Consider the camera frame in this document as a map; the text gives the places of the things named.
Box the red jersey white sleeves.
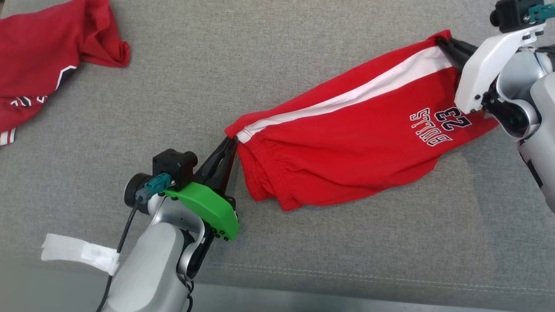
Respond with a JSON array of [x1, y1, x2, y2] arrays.
[[0, 0, 131, 146]]

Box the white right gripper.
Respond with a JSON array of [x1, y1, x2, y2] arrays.
[[436, 22, 546, 114]]

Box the red shorts white stripe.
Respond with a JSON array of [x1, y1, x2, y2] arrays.
[[225, 29, 499, 211]]

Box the black cable teal plug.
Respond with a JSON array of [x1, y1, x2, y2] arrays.
[[528, 3, 555, 24], [95, 173, 172, 312]]

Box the white tape cable label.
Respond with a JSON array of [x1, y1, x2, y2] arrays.
[[41, 233, 121, 276]]

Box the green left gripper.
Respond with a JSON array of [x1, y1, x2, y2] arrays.
[[164, 136, 240, 241]]

